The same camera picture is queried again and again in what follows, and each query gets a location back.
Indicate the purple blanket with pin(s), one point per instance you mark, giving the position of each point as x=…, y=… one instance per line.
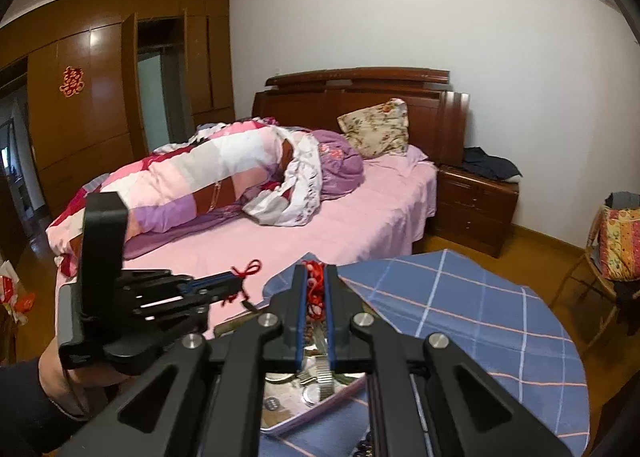
x=340, y=162

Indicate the wooden bed headboard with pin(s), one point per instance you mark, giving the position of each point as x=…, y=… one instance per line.
x=350, y=97

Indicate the pink patchwork quilt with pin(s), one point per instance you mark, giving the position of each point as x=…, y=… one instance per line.
x=200, y=162

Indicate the person's left hand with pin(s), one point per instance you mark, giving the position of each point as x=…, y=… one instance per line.
x=55, y=372

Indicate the dark folded clothes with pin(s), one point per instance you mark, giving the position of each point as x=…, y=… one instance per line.
x=490, y=164

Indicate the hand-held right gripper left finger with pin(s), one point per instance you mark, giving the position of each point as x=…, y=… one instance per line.
x=300, y=317

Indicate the red paper wall decoration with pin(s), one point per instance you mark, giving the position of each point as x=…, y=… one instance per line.
x=71, y=82

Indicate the printed paper leaflet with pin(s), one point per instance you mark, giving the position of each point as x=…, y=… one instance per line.
x=282, y=409

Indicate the metal watch band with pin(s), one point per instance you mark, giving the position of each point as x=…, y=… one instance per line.
x=325, y=379

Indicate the floral pillow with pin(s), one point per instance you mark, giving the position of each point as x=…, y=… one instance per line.
x=375, y=129

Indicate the wooden wardrobe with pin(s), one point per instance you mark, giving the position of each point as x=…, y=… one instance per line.
x=90, y=127

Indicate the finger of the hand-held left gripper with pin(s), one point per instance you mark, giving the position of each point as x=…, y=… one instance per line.
x=210, y=281
x=200, y=301

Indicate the wooden nightstand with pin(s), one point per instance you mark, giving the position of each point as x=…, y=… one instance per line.
x=475, y=207

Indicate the rectangular metal tin box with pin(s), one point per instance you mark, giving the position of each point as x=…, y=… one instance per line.
x=300, y=424

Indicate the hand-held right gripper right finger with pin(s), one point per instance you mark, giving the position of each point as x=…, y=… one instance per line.
x=330, y=317

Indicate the wicker chair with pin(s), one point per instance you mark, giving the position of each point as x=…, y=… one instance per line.
x=585, y=282

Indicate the colourful patterned cushion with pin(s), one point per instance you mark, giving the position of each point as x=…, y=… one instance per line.
x=620, y=247

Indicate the blue checked tablecloth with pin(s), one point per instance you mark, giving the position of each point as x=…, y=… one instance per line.
x=450, y=297

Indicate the person's left forearm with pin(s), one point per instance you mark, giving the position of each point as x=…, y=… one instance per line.
x=25, y=412

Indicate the red and white bag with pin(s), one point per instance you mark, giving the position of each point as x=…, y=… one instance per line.
x=15, y=297

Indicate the wooden bed with pink sheet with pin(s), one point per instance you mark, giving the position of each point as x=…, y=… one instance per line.
x=350, y=227

